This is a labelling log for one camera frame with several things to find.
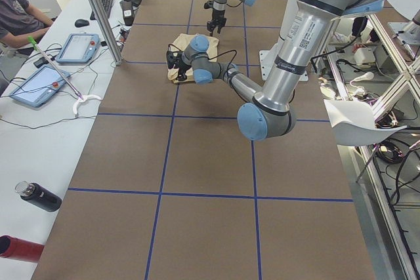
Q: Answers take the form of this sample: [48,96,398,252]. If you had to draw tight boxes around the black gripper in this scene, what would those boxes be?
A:
[166,50,188,82]
[203,0,227,37]

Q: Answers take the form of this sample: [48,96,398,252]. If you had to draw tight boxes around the cream long sleeve shirt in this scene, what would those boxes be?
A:
[167,33,219,83]

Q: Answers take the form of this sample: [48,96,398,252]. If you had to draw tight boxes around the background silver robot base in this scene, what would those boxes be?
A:
[388,11,419,61]

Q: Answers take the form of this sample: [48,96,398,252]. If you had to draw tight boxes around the metal grabber stick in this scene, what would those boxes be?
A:
[28,36,102,117]

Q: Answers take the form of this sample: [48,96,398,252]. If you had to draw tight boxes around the far blue teach pendant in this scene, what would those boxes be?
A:
[55,33,100,64]

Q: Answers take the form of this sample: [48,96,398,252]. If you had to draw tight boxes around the blue teach pendant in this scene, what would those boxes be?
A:
[9,65,66,108]
[55,33,100,64]

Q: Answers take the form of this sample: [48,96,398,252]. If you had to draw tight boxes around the black keyboard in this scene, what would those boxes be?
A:
[89,0,116,20]

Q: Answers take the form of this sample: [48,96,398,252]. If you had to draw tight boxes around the black computer mouse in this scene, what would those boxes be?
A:
[74,19,90,28]

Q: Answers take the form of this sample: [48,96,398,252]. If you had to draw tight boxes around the near blue teach pendant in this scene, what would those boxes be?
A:
[9,65,66,108]

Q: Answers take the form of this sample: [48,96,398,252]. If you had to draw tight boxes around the white plastic chair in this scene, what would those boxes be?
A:
[324,100,406,146]

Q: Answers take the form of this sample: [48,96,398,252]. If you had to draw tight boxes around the seated person grey shirt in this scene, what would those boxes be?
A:
[1,0,54,56]

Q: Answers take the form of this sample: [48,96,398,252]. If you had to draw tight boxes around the black water bottle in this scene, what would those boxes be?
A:
[14,181,62,212]

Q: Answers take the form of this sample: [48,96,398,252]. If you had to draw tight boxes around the red cylinder bottle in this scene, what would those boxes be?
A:
[1,235,44,263]

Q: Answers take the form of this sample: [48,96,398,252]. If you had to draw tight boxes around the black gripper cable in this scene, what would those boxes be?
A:
[166,43,238,64]

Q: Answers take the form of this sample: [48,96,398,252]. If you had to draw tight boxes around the aluminium frame post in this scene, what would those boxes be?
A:
[88,0,122,66]

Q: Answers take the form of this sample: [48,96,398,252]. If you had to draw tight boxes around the tangled cable bundle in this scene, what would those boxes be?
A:
[373,109,420,209]

